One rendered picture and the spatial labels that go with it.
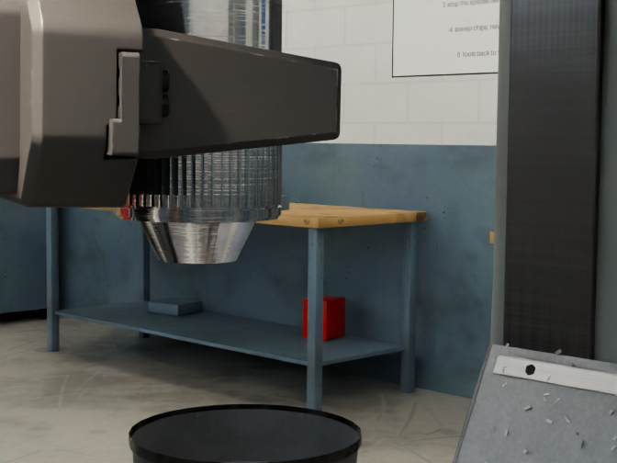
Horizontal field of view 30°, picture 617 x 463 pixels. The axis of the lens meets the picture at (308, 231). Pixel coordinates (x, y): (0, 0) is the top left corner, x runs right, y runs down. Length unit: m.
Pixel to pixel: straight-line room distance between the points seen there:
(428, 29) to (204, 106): 5.38
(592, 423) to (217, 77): 0.42
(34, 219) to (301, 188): 2.22
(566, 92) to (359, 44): 5.28
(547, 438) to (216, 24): 0.42
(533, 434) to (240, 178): 0.41
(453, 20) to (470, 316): 1.40
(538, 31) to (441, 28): 4.93
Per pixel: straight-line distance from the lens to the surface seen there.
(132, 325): 6.17
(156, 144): 0.29
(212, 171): 0.30
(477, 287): 5.47
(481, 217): 5.43
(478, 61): 5.47
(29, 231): 7.74
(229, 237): 0.31
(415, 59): 5.70
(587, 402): 0.67
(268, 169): 0.31
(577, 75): 0.68
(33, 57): 0.26
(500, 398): 0.70
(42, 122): 0.25
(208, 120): 0.29
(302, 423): 2.58
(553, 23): 0.69
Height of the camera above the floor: 1.22
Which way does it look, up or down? 5 degrees down
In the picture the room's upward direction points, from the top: 1 degrees clockwise
